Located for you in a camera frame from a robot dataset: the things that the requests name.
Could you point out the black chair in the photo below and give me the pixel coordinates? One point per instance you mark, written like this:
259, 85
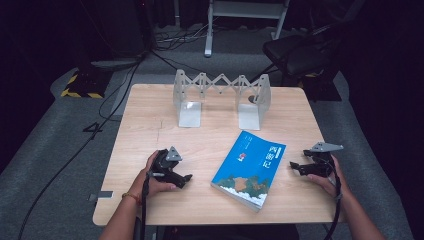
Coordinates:
300, 55

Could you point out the grey table edge bracket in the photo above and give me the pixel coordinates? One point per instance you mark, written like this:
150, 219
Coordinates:
101, 195

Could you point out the white metal stand frame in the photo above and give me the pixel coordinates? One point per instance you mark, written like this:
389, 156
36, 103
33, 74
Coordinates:
209, 36

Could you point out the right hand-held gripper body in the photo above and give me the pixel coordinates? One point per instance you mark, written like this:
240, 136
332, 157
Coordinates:
321, 165

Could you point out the person's right hand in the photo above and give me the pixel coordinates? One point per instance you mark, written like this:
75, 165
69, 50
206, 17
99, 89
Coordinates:
331, 185

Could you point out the person's dark clothed lap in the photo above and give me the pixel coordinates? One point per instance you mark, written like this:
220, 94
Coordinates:
233, 233

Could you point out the grey expandable metal book stand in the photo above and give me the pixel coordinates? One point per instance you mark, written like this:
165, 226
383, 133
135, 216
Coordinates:
190, 113

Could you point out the person's left hand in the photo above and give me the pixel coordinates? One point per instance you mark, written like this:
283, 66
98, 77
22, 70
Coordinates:
146, 185

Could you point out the yellow black striped base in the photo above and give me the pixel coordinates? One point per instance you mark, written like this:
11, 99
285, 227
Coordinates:
87, 85

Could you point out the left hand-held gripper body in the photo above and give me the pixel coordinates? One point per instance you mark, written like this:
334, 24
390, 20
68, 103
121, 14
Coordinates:
163, 163

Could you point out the blue paperback book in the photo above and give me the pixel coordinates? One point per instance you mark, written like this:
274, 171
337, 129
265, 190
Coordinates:
250, 166

